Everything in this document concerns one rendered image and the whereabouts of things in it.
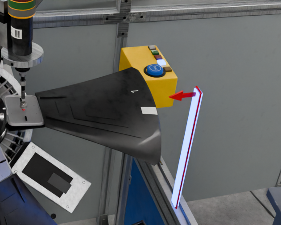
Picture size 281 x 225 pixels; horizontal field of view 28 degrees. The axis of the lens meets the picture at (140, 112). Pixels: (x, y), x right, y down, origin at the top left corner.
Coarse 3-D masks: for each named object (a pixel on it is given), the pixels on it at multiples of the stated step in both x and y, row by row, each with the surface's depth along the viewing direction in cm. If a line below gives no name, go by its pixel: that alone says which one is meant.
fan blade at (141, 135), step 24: (120, 72) 114; (48, 96) 104; (72, 96) 106; (96, 96) 108; (120, 96) 109; (144, 96) 111; (48, 120) 99; (72, 120) 101; (96, 120) 103; (120, 120) 105; (144, 120) 107; (120, 144) 102; (144, 144) 104
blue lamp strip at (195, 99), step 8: (192, 104) 114; (192, 112) 115; (192, 120) 115; (184, 144) 121; (184, 152) 121; (184, 160) 122; (176, 176) 127; (176, 184) 128; (176, 192) 128; (176, 200) 129
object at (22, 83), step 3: (21, 78) 97; (24, 78) 97; (21, 81) 97; (24, 81) 97; (21, 84) 97; (24, 84) 97; (21, 87) 98; (24, 87) 98; (21, 90) 98; (24, 90) 98; (21, 93) 99; (24, 93) 99; (21, 96) 99; (24, 96) 99
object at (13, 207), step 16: (16, 176) 103; (0, 192) 97; (16, 192) 101; (0, 208) 96; (16, 208) 99; (32, 208) 103; (0, 224) 95; (16, 224) 98; (32, 224) 101; (48, 224) 105
